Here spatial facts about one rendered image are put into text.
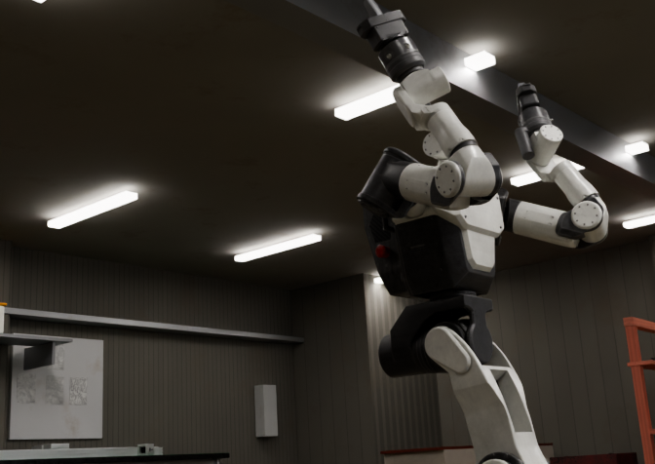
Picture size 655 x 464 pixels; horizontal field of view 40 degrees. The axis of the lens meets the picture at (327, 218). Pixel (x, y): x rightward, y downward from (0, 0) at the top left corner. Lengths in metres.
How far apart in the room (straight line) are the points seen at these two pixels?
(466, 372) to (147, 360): 8.73
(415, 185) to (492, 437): 0.60
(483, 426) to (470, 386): 0.10
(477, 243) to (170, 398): 8.84
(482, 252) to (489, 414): 0.39
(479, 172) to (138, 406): 8.91
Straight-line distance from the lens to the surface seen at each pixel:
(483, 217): 2.25
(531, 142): 2.54
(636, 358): 9.47
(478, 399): 2.14
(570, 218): 2.39
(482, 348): 2.21
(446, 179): 1.89
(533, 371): 11.91
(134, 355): 10.61
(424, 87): 2.04
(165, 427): 10.80
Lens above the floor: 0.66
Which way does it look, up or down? 16 degrees up
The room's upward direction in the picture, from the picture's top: 3 degrees counter-clockwise
